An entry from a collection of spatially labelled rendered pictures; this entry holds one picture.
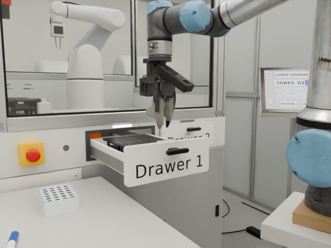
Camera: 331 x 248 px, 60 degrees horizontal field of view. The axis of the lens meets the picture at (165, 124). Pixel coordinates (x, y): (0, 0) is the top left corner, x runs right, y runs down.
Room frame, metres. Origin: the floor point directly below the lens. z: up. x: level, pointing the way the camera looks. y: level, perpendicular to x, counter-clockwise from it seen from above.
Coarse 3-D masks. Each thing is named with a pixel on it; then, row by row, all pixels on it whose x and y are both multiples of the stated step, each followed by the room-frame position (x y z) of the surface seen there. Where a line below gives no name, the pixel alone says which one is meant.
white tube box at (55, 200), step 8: (64, 184) 0.83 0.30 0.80; (40, 192) 0.76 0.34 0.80; (48, 192) 0.76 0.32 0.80; (56, 192) 0.76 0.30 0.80; (64, 192) 0.76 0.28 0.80; (72, 192) 0.76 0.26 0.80; (40, 200) 0.76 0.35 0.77; (48, 200) 0.71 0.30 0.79; (56, 200) 0.70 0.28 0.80; (64, 200) 0.71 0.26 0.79; (72, 200) 0.72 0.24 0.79; (48, 208) 0.69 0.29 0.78; (56, 208) 0.70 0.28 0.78; (64, 208) 0.71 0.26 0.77; (72, 208) 0.72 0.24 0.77; (48, 216) 0.69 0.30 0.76
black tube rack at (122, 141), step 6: (102, 138) 1.04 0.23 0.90; (108, 138) 1.03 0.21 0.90; (114, 138) 1.04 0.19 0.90; (120, 138) 1.03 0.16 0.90; (126, 138) 1.03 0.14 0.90; (132, 138) 1.03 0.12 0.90; (138, 138) 1.03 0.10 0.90; (144, 138) 1.03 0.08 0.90; (150, 138) 1.03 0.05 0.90; (156, 138) 1.03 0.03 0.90; (108, 144) 1.03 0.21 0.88; (114, 144) 0.95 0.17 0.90; (120, 144) 0.93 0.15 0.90; (126, 144) 0.92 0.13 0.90; (132, 144) 0.92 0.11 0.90; (138, 144) 0.92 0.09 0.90; (120, 150) 0.97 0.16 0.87
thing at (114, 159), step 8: (96, 144) 0.98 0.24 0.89; (104, 144) 1.08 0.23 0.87; (112, 144) 1.09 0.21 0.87; (96, 152) 0.98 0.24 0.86; (104, 152) 0.92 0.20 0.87; (112, 152) 0.86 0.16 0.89; (120, 152) 0.83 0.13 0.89; (104, 160) 0.91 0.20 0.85; (112, 160) 0.86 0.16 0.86; (120, 160) 0.81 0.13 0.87; (112, 168) 0.87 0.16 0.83; (120, 168) 0.81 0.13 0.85
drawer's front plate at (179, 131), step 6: (162, 126) 1.18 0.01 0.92; (174, 126) 1.21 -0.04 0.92; (180, 126) 1.23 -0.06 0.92; (186, 126) 1.25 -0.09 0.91; (192, 126) 1.26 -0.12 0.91; (198, 126) 1.28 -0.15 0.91; (204, 126) 1.30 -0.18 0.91; (210, 126) 1.32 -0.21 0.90; (162, 132) 1.18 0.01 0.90; (168, 132) 1.20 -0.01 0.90; (174, 132) 1.21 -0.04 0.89; (180, 132) 1.23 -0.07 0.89; (186, 132) 1.25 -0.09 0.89; (192, 132) 1.27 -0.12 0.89; (198, 132) 1.28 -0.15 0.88; (204, 132) 1.30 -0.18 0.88; (210, 132) 1.32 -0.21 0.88; (174, 138) 1.21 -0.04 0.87; (186, 138) 1.25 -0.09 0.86; (210, 138) 1.32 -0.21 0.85; (210, 144) 1.32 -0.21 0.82
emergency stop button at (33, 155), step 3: (30, 150) 0.86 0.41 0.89; (33, 150) 0.86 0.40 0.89; (36, 150) 0.87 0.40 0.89; (27, 153) 0.85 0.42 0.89; (30, 153) 0.85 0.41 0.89; (33, 153) 0.86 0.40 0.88; (36, 153) 0.86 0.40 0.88; (39, 153) 0.87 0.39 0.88; (27, 156) 0.85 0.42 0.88; (30, 156) 0.85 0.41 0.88; (33, 156) 0.86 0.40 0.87; (36, 156) 0.86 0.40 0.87; (39, 156) 0.87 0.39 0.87; (27, 159) 0.85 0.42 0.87; (30, 159) 0.85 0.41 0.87; (33, 159) 0.86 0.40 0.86; (36, 159) 0.86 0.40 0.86
